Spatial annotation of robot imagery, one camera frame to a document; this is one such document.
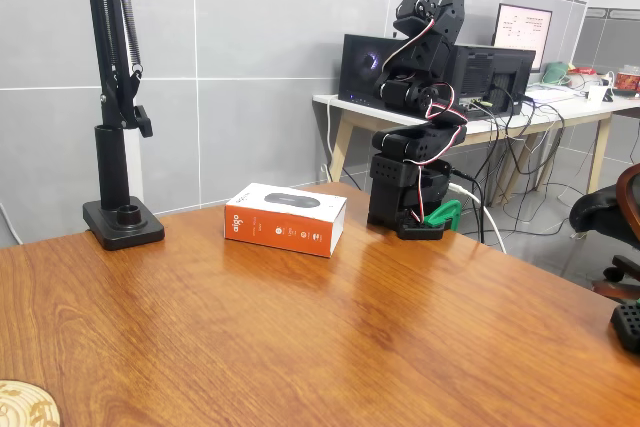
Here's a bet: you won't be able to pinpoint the white orange mouse box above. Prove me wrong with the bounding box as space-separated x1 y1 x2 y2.
223 182 348 259

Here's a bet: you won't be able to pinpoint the black perforated arm base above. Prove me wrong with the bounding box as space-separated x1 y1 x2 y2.
609 298 640 354

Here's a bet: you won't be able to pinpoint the monitor with white screen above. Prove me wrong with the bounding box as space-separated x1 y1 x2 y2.
491 2 554 73

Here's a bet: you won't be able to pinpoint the white desk wooden legs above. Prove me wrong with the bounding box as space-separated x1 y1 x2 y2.
312 81 640 208

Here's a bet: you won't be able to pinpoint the green table clamp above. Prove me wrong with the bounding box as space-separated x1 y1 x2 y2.
422 199 462 233

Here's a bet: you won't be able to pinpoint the red tin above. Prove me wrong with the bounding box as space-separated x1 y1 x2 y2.
613 70 640 94

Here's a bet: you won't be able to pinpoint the black office chair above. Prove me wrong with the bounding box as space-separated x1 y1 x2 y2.
568 162 640 301

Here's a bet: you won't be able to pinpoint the black stand clamp base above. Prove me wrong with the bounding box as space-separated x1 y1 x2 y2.
82 124 166 252

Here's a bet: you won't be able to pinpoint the round wooden coaster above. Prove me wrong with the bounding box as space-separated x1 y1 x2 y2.
0 379 62 427

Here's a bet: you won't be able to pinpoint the tangled black desk cables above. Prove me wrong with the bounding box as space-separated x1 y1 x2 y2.
469 86 601 238

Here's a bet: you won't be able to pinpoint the white hanging desk cable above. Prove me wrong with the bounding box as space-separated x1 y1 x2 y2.
323 96 335 183

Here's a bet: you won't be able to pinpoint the red white servo cable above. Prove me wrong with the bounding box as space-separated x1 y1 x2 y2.
379 16 469 223

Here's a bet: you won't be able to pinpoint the black power cable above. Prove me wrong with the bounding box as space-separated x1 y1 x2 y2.
449 166 487 244

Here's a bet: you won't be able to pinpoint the white power cable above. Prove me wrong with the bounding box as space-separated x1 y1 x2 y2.
447 182 507 254

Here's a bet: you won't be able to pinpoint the white wall cable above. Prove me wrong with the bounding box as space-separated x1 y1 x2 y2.
0 201 24 247

